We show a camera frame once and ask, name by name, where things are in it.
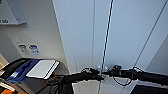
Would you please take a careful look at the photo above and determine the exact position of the white door handle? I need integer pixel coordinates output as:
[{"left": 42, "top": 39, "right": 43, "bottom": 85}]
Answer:
[{"left": 103, "top": 66, "right": 110, "bottom": 79}]

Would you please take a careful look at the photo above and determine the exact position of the white wardrobe door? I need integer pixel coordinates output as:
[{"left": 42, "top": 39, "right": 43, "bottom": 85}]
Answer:
[
  {"left": 99, "top": 0, "right": 168, "bottom": 94},
  {"left": 51, "top": 0, "right": 113, "bottom": 94}
]

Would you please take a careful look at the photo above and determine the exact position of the black bin with blue lid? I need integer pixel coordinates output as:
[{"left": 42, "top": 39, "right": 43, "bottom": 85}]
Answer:
[{"left": 0, "top": 57, "right": 41, "bottom": 94}]

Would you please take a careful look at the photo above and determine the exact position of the blue wall sticker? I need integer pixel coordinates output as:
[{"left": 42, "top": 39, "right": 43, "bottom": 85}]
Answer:
[{"left": 29, "top": 43, "right": 41, "bottom": 56}]

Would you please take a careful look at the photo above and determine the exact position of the white wall sticker dark print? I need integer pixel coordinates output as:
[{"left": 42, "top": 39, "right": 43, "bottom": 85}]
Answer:
[{"left": 17, "top": 43, "right": 30, "bottom": 56}]

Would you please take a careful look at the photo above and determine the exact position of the white wall sign green text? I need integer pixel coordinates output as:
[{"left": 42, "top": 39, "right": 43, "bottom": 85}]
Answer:
[{"left": 0, "top": 0, "right": 28, "bottom": 26}]

